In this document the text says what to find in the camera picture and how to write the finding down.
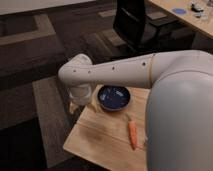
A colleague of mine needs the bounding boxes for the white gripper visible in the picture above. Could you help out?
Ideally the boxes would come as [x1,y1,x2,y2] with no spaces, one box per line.
[69,84,99,114]

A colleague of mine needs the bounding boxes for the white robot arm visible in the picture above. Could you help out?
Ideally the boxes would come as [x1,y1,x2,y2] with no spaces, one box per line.
[58,50,213,171]

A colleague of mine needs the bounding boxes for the dark blue bowl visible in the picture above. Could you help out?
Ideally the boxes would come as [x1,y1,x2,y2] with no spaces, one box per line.
[97,85,131,111]

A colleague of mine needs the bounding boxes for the orange carrot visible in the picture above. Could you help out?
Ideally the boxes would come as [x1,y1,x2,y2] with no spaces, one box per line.
[126,114,137,150]

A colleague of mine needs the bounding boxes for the black office chair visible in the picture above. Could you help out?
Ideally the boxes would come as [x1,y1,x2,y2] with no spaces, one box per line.
[110,0,180,61]

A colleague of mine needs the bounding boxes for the blue round disc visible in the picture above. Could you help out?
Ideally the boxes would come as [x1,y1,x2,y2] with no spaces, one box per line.
[172,8,186,15]

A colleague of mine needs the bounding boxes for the wooden background desk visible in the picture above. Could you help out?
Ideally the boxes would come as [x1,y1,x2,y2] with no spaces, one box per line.
[148,0,213,39]

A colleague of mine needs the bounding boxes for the small grey desk items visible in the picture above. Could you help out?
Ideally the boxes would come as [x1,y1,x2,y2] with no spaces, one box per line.
[190,1,206,18]

